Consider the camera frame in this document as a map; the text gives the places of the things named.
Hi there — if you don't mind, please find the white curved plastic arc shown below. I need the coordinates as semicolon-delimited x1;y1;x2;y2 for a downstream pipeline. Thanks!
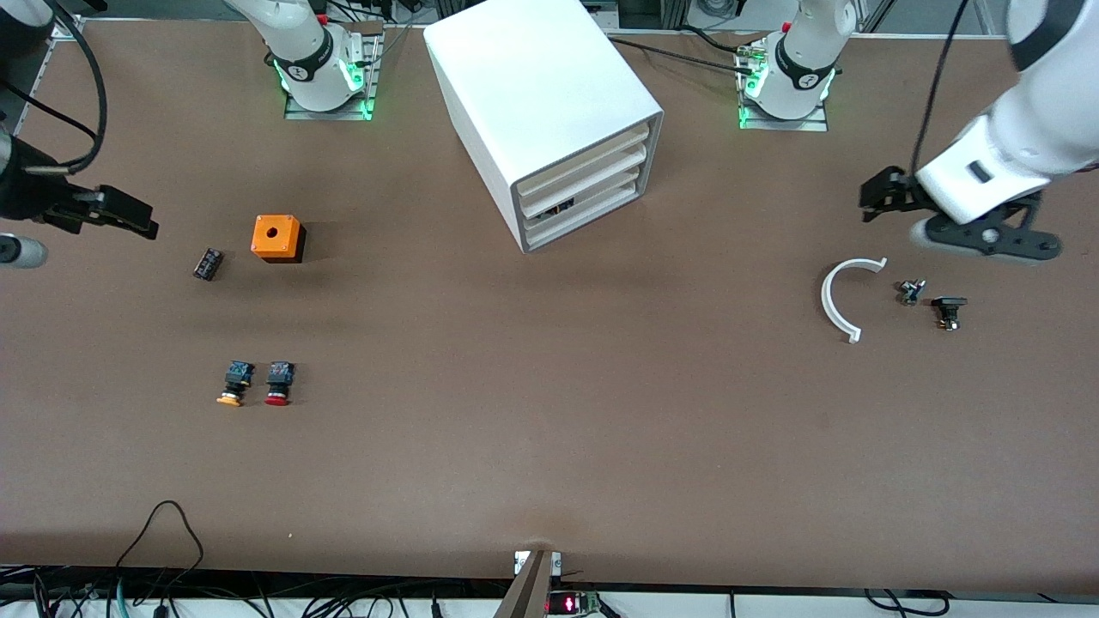
821;257;889;344

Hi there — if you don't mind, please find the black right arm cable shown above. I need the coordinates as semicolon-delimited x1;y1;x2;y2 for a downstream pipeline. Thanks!
0;0;109;174

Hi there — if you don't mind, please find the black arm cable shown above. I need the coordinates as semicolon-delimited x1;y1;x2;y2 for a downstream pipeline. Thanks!
910;0;973;174
0;0;109;174

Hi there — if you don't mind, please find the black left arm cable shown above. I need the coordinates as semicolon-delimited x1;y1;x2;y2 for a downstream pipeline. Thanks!
910;0;973;174

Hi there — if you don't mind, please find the orange button box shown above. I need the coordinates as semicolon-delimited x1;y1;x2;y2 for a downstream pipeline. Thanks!
251;215;307;264

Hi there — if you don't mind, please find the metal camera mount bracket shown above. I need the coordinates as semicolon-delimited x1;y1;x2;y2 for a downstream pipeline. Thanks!
494;549;563;618

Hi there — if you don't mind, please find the aluminium frame profile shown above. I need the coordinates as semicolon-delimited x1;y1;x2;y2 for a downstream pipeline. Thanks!
34;0;85;41

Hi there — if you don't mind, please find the black cable loop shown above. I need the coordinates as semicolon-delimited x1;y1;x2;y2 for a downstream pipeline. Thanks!
116;500;205;593

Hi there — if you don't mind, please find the red push button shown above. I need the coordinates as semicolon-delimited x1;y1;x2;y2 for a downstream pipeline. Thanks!
264;361;296;407

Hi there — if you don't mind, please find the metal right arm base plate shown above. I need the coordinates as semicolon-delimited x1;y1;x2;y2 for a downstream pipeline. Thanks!
283;33;384;121

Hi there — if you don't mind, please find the orange push button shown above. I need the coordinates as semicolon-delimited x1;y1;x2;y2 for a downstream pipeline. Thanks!
216;361;256;407

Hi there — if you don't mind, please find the black cable on table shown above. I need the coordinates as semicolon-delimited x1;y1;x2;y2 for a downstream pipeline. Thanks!
605;34;756;70

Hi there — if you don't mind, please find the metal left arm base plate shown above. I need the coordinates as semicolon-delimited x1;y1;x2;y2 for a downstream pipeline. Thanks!
736;43;830;132

